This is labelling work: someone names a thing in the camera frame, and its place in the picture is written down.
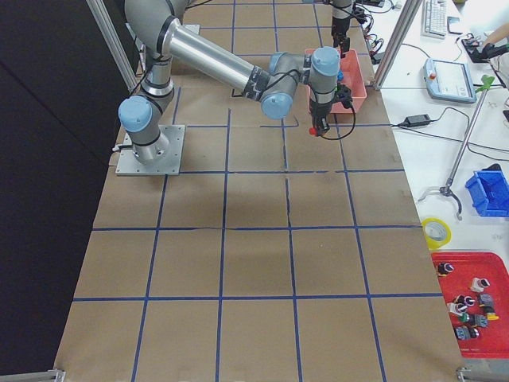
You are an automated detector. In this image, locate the grabber reach tool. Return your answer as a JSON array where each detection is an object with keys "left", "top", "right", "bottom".
[{"left": 418, "top": 75, "right": 495, "bottom": 220}]

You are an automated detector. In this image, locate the yellow tape roll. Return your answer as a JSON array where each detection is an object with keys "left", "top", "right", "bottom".
[{"left": 422, "top": 217, "right": 452, "bottom": 251}]

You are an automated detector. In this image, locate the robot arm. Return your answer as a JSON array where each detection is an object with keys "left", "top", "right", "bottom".
[
  {"left": 119, "top": 1, "right": 353, "bottom": 165},
  {"left": 330, "top": 0, "right": 353, "bottom": 58}
]

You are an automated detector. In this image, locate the red plastic tray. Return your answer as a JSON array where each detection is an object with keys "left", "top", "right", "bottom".
[{"left": 432, "top": 251, "right": 508, "bottom": 359}]

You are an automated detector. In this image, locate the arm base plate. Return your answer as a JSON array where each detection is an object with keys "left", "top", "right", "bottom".
[
  {"left": 115, "top": 125, "right": 186, "bottom": 177},
  {"left": 184, "top": 24, "right": 200, "bottom": 34}
]

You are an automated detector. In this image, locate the black power adapter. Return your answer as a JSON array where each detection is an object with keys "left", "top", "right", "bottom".
[{"left": 402, "top": 114, "right": 432, "bottom": 127}]

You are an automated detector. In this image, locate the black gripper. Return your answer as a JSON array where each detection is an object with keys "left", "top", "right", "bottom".
[
  {"left": 309, "top": 83, "right": 353, "bottom": 137},
  {"left": 332, "top": 18, "right": 351, "bottom": 58}
]

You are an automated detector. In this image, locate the white keyboard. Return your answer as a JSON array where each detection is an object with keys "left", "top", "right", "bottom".
[{"left": 421, "top": 0, "right": 447, "bottom": 39}]

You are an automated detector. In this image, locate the pink plastic box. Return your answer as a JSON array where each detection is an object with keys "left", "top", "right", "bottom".
[{"left": 306, "top": 49, "right": 367, "bottom": 114}]

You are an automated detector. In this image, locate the blue plastic bin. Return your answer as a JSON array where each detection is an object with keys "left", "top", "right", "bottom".
[{"left": 465, "top": 163, "right": 508, "bottom": 218}]

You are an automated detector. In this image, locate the teach pendant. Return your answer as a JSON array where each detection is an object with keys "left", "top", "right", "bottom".
[{"left": 423, "top": 58, "right": 476, "bottom": 103}]

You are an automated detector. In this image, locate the aluminium frame post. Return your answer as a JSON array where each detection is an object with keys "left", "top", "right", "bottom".
[{"left": 373, "top": 0, "right": 422, "bottom": 90}]

